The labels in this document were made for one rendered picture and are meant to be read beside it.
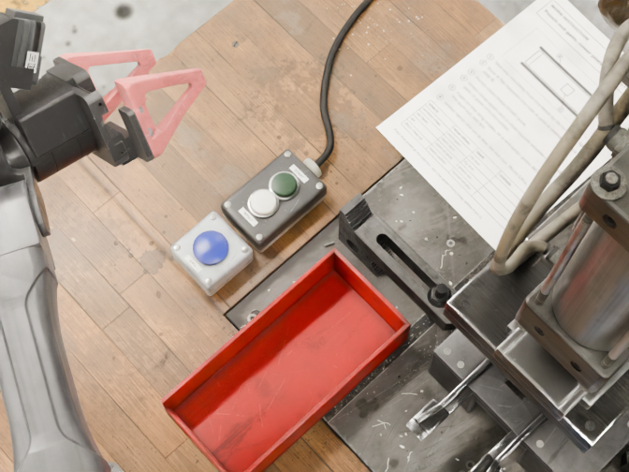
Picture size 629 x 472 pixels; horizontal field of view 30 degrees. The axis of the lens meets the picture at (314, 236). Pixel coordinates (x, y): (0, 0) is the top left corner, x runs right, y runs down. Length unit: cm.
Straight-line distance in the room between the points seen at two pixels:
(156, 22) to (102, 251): 123
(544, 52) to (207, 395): 58
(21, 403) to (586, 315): 41
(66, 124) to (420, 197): 54
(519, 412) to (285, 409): 25
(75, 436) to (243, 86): 70
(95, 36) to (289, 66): 115
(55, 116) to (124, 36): 160
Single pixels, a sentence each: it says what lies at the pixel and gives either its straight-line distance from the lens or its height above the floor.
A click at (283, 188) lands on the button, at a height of 94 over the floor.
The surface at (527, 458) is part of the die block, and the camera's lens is 125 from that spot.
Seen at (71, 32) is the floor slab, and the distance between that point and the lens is 256.
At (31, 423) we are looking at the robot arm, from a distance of 84.
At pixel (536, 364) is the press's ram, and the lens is 103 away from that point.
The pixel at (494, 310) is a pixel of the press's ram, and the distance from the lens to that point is 108.
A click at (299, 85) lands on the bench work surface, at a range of 143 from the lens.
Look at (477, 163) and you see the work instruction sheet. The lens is 140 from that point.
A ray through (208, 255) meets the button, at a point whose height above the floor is 94.
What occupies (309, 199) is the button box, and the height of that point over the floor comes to 93.
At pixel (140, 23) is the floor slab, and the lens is 255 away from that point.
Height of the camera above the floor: 216
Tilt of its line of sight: 69 degrees down
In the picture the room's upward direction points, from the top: straight up
